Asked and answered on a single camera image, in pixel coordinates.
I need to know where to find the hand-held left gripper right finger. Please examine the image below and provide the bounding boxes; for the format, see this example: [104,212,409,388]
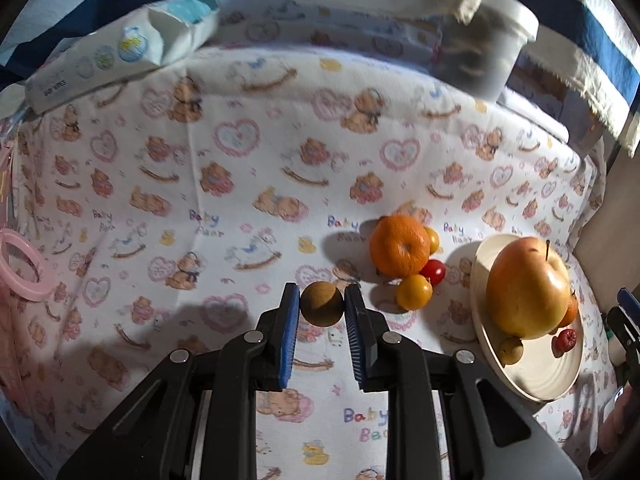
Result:
[345,285,583,480]

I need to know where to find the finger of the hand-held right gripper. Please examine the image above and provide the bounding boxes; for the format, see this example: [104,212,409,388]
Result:
[606,307,640,361]
[617,287,640,321]

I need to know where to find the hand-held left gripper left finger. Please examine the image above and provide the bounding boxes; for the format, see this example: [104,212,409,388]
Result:
[57,283,301,480]

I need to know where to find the brown round longan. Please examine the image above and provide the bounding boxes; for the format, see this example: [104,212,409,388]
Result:
[498,336,524,366]
[300,281,345,327]

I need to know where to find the orange mandarin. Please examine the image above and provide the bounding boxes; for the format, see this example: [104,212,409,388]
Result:
[557,292,580,329]
[369,215,431,278]

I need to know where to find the small red crabapple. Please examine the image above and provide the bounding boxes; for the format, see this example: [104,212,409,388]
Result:
[551,328,577,356]

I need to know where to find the cream round plate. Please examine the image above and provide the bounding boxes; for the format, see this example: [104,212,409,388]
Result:
[470,233,585,403]

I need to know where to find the large yellow apple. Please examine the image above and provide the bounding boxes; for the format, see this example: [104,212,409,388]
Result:
[486,236,571,338]

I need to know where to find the red cherry tomato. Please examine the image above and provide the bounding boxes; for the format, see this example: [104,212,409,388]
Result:
[419,259,447,286]

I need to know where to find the person's right hand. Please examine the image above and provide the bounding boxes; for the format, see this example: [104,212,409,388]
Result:
[597,390,632,456]

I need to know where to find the wooden board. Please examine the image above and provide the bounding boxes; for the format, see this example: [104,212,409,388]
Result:
[572,150,640,281]

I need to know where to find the bear print cloth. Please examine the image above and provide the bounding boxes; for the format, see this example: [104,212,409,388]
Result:
[0,0,621,480]

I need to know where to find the white flat box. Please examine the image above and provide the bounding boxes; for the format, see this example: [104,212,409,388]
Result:
[502,87,571,143]

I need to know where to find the clear lidded plastic container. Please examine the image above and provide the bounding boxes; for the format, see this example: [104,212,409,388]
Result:
[440,0,540,103]

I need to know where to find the wet wipes packet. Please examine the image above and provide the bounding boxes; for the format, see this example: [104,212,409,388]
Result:
[25,0,221,113]

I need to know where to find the pink ring toy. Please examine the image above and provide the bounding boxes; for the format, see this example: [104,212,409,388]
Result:
[0,140,53,303]

